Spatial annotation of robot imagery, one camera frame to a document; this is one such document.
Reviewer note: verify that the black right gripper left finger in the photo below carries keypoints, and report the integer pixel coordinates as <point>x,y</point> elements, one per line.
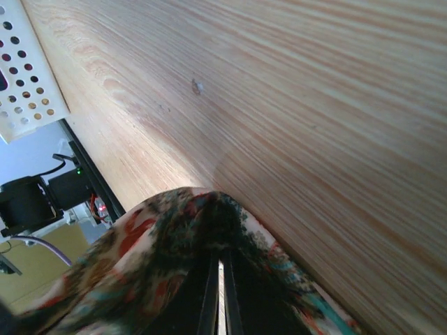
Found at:
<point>194,308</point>

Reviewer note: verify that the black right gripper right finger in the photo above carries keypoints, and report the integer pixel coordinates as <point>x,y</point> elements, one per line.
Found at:
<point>247,296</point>

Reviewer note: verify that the paisley patterned necktie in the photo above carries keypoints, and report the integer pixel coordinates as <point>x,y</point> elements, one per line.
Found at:
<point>132,273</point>

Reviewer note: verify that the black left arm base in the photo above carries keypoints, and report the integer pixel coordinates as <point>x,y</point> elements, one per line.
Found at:
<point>34,202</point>

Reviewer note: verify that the white perforated plastic basket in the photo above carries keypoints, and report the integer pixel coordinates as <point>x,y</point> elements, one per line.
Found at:
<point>30,95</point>

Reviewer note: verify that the black aluminium frame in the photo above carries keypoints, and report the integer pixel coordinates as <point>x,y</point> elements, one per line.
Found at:
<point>100,185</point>

